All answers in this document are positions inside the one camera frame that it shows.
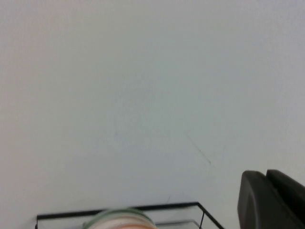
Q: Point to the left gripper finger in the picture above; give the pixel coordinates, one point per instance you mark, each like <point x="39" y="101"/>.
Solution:
<point x="267" y="202"/>

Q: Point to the pink plate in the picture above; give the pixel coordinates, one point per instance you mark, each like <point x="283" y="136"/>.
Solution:
<point x="128" y="226"/>

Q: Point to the cream plate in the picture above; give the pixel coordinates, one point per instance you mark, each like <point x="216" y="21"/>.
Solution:
<point x="124" y="218"/>

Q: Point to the green plate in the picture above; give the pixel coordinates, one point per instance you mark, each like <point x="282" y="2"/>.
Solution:
<point x="140" y="212"/>

